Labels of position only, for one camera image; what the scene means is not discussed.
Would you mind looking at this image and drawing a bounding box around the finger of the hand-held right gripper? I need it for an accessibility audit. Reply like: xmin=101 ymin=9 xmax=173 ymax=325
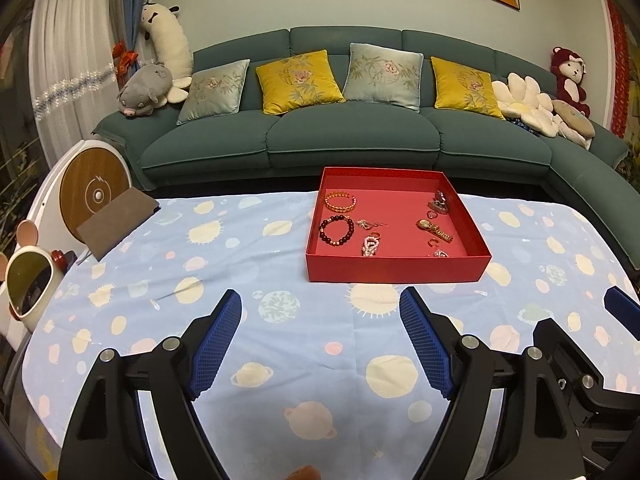
xmin=604 ymin=286 xmax=640 ymax=323
xmin=532 ymin=317 xmax=606 ymax=403

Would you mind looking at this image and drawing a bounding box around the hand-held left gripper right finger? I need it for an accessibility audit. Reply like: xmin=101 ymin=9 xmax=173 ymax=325
xmin=399 ymin=287 xmax=586 ymax=480

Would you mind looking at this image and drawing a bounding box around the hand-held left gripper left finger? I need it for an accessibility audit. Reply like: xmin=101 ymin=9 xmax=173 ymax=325
xmin=59 ymin=289 xmax=243 ymax=480

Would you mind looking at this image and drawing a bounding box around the red cardboard box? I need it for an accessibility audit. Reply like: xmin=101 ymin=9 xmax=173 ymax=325
xmin=305 ymin=166 xmax=493 ymax=284

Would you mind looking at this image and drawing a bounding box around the gold wristwatch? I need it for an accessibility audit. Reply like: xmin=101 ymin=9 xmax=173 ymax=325
xmin=416 ymin=218 xmax=453 ymax=244

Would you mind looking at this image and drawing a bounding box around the dark wooden bead bracelet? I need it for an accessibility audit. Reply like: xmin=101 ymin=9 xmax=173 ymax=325
xmin=319 ymin=215 xmax=356 ymax=248

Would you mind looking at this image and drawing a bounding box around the blue planet print tablecloth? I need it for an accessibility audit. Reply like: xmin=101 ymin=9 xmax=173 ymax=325
xmin=22 ymin=195 xmax=640 ymax=480

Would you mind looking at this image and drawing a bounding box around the round beige cushion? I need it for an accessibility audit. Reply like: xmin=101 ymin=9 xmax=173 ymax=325
xmin=552 ymin=99 xmax=596 ymax=137

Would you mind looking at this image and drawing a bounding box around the cream mirror with bear ears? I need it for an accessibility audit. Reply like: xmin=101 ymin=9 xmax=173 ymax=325
xmin=0 ymin=220 xmax=68 ymax=331

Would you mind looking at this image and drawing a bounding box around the white machine with wooden disc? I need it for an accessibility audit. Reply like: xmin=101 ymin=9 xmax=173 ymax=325
xmin=25 ymin=139 xmax=133 ymax=261

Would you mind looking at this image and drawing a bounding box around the dark green sofa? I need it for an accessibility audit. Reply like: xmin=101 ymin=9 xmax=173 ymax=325
xmin=91 ymin=26 xmax=640 ymax=271

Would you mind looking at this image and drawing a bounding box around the white flower shaped cushion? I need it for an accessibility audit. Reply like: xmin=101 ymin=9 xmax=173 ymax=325
xmin=492 ymin=72 xmax=561 ymax=138

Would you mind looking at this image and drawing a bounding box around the red monkey plush toy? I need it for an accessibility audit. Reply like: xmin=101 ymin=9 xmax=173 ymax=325
xmin=551 ymin=46 xmax=591 ymax=118

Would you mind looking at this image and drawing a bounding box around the pale green embroidered cushion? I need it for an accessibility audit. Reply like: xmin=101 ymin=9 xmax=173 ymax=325
xmin=342 ymin=42 xmax=424 ymax=112
xmin=176 ymin=59 xmax=251 ymax=126

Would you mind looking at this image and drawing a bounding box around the yellow embroidered cushion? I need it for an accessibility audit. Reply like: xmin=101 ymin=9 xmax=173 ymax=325
xmin=431 ymin=56 xmax=506 ymax=120
xmin=256 ymin=50 xmax=346 ymax=116

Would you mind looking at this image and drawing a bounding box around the grey pig plush toy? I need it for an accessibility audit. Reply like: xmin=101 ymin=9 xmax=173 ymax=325
xmin=117 ymin=62 xmax=174 ymax=118

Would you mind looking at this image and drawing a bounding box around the silver tinsel garland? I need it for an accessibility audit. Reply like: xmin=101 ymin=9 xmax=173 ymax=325
xmin=32 ymin=65 xmax=118 ymax=118

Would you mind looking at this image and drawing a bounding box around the red bow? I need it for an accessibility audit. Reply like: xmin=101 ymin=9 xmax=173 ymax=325
xmin=112 ymin=42 xmax=138 ymax=76

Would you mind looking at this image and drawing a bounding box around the white cow plush toy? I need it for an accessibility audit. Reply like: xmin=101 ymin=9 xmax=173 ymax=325
xmin=140 ymin=0 xmax=194 ymax=103

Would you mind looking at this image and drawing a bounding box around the white sheer curtain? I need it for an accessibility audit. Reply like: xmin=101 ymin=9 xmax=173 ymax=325
xmin=27 ymin=0 xmax=126 ymax=161

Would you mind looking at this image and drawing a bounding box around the amber bead bracelet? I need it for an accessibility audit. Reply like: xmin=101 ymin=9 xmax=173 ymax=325
xmin=324 ymin=190 xmax=357 ymax=214

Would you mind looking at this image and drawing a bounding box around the red wall banner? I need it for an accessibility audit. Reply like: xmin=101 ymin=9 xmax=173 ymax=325
xmin=597 ymin=0 xmax=631 ymax=138

